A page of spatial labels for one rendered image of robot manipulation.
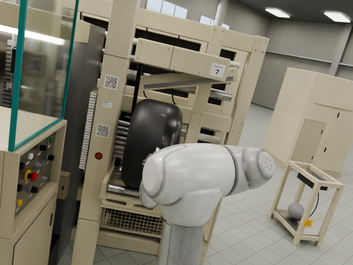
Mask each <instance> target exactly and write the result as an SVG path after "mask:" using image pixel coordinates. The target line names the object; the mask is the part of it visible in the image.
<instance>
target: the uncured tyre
mask: <svg viewBox="0 0 353 265"><path fill-rule="evenodd" d="M161 113H162V114H166V117H162V116H161ZM182 117H183V115H182V111H181V110H180V109H179V107H178V106H176V105H174V104H171V103H166V102H163V101H158V100H154V99H149V98H148V99H143V100H141V101H139V102H138V103H137V104H136V107H135V109H134V112H133V114H132V117H131V121H130V125H129V129H128V133H127V138H126V143H125V146H124V152H123V158H122V164H121V180H122V181H123V182H124V184H125V185H126V186H128V187H131V188H136V189H139V187H140V183H141V180H142V173H143V168H144V166H142V162H143V160H145V159H146V158H147V157H148V155H149V154H153V152H154V151H156V148H159V150H161V149H163V148H165V147H169V146H173V145H178V144H180V138H181V131H182Z"/></svg>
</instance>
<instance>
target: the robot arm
mask: <svg viewBox="0 0 353 265"><path fill-rule="evenodd" d="M142 166H144V168H143V173H142V180H141V183H140V187H139V198H140V201H141V203H142V205H143V206H145V207H146V208H155V207H157V208H159V210H160V212H161V214H162V216H163V218H164V220H163V228H162V236H161V244H160V253H159V261H158V265H199V260H200V253H201V247H202V239H203V233H204V226H205V223H206V222H207V221H208V220H209V219H210V217H211V215H212V213H213V211H214V209H215V207H216V206H217V204H218V203H219V201H220V199H221V197H227V196H231V195H235V194H238V193H241V192H245V191H247V190H251V189H256V188H259V187H261V186H262V185H264V184H266V183H267V182H268V181H269V180H270V179H271V178H272V176H273V174H274V171H275V163H274V160H273V158H272V156H271V155H270V154H269V153H268V152H267V151H266V150H264V149H260V148H257V147H245V148H242V147H241V146H229V145H215V144H209V143H190V144H178V145H173V146H169V147H165V148H163V149H161V150H159V148H156V151H154V152H153V154H149V155H148V157H147V158H146V159H145V160H143V162H142Z"/></svg>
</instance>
